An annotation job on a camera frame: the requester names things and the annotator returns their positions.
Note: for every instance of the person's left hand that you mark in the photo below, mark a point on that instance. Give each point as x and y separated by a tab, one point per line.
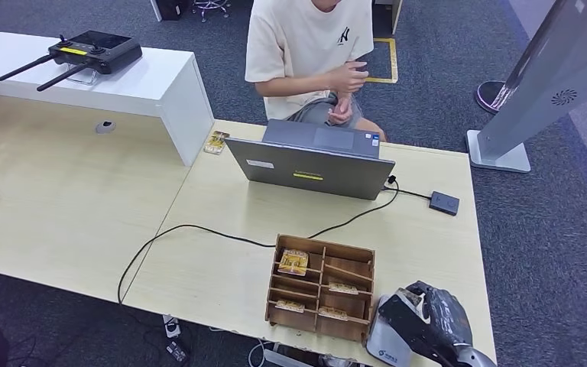
341	111

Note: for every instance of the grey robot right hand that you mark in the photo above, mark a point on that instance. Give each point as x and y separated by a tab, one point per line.
448	316

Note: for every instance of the person's right hand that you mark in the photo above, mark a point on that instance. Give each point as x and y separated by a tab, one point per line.
346	77

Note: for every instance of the person's right forearm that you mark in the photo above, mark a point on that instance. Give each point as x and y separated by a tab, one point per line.
293	85

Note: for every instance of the person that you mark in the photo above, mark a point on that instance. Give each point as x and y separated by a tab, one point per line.
303	40

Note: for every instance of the white card reader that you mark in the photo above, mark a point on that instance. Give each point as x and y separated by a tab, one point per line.
387	344

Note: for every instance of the yellow printed card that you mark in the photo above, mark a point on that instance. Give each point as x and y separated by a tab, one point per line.
216	143

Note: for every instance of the large yellow room key card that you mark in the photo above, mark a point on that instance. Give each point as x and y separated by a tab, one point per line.
293	262

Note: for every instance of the yellow floor tape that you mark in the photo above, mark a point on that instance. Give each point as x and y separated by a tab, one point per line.
394	61

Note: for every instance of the grey laptop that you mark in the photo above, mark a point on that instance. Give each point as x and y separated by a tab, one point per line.
313	172

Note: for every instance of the white cabinet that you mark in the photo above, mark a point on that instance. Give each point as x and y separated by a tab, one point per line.
396	12

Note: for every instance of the small black USB box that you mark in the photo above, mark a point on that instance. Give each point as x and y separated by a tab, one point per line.
444	203

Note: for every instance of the wooden compartment box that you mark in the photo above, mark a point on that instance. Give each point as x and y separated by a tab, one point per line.
319	326

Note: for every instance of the round metal stand base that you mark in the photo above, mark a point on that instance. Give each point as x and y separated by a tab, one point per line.
488	96

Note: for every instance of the chrome office chair base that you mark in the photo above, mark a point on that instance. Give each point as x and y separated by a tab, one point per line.
211	6

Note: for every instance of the black computer tower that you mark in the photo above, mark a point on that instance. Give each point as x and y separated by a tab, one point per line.
170	7

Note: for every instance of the silver standing kiosk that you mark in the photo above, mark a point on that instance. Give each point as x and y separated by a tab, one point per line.
541	86

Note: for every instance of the white desk shelf riser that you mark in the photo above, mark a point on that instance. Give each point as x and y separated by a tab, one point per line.
136	83

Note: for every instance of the small grey round puck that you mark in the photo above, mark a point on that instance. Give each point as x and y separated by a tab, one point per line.
105	127

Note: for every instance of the black remote controller with antennas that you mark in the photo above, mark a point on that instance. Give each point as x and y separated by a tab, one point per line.
101	50

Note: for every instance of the clear acrylic controller stand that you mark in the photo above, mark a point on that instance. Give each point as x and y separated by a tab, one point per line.
83	77

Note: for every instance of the black power adapter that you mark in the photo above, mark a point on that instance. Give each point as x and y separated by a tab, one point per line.
177	351

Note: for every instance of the white power strip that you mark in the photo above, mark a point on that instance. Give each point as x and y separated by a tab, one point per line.
172	326

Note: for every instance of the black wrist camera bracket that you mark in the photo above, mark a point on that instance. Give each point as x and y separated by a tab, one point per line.
410	329

